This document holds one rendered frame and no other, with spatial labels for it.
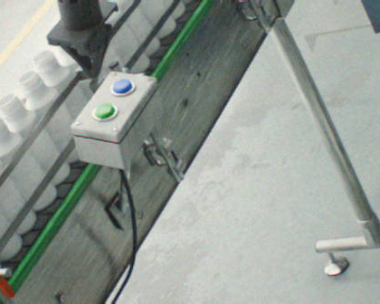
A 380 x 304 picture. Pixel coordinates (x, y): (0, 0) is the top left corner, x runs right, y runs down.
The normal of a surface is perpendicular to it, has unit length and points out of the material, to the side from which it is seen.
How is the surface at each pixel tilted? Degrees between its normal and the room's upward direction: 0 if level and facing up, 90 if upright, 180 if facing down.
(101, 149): 90
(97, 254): 90
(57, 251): 90
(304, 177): 0
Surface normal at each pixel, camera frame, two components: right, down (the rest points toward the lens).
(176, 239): -0.45, -0.78
